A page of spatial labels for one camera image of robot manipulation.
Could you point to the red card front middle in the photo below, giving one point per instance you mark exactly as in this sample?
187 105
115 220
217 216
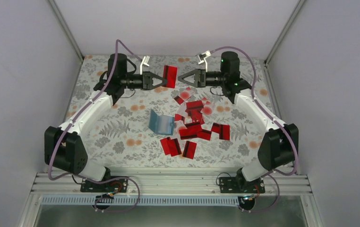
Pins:
189 149

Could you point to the perforated cable tray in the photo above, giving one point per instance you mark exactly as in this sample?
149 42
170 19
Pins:
123 200

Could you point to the white card red dot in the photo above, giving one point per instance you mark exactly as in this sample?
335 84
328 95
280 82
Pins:
208 109

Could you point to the red card right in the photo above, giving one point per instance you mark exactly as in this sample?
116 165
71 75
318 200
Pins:
223 130

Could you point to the floral table mat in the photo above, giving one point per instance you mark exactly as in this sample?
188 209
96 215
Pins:
121 137

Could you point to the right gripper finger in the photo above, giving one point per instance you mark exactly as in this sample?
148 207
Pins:
189 81
188 74

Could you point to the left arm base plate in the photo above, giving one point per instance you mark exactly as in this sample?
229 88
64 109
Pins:
114 184

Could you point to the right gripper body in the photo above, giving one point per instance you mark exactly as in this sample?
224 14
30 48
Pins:
208 82

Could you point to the red card pile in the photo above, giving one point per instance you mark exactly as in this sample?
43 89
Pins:
194 105
196 116

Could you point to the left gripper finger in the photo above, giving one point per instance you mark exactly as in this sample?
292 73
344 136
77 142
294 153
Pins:
159 83
157 77

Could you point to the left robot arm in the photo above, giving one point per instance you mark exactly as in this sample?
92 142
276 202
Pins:
64 151

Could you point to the red card front left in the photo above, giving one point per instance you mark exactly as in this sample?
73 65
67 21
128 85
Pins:
171 146

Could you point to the aluminium rail frame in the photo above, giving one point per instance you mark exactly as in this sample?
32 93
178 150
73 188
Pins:
176 182

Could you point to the red card top pile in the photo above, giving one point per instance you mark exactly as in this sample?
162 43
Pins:
194 105

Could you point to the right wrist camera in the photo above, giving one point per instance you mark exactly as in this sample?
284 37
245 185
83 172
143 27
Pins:
202 59

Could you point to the teal leather card holder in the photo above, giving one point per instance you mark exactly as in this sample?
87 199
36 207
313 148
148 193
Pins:
161 124

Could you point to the red card centre pile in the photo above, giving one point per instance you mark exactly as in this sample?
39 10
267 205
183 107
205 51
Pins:
196 116

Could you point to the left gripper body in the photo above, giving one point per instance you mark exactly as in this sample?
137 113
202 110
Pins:
138 84

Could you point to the red card with stripe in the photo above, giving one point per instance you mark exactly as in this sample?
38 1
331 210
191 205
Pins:
170 74

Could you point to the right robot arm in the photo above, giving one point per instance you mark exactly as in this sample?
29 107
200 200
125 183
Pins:
279 145

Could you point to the white card top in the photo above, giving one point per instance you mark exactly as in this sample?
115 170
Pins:
186 94

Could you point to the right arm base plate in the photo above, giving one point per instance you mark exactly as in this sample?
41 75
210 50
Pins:
231 185

